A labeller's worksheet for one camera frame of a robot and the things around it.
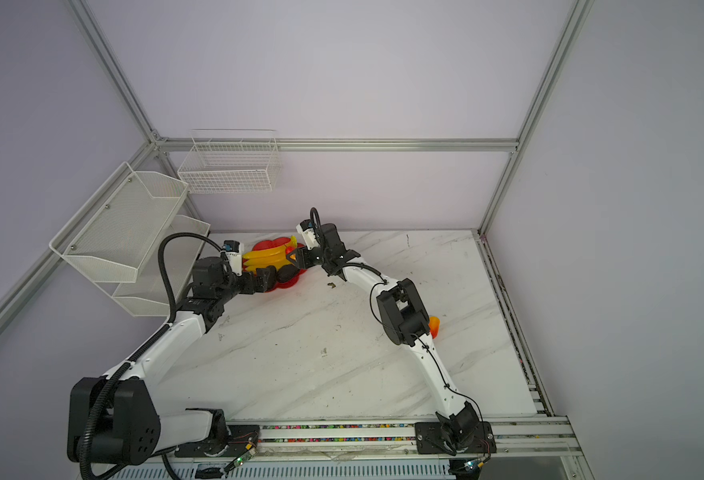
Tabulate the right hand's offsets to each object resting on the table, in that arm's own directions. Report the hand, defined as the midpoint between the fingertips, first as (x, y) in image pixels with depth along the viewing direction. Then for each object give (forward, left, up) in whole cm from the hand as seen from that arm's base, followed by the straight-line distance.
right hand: (290, 254), depth 96 cm
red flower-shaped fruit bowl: (+12, +10, -8) cm, 18 cm away
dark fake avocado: (-1, +3, -8) cm, 9 cm away
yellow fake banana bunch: (+6, +9, -9) cm, 14 cm away
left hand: (-11, +8, +5) cm, 14 cm away
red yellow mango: (0, 0, +2) cm, 2 cm away
